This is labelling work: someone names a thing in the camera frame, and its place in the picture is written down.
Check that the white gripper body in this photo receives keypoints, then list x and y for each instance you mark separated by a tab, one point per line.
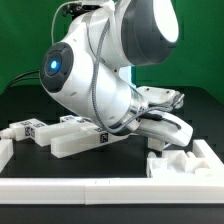
166	127

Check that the white chair seat block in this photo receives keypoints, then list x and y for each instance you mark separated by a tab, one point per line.
173	163

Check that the white chair side frame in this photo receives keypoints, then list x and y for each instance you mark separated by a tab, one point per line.
73	135

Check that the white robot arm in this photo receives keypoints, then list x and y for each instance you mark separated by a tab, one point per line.
81	72

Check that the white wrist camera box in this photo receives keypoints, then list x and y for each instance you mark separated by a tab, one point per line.
162	97

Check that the white border fence frame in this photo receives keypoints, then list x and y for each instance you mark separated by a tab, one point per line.
89	191

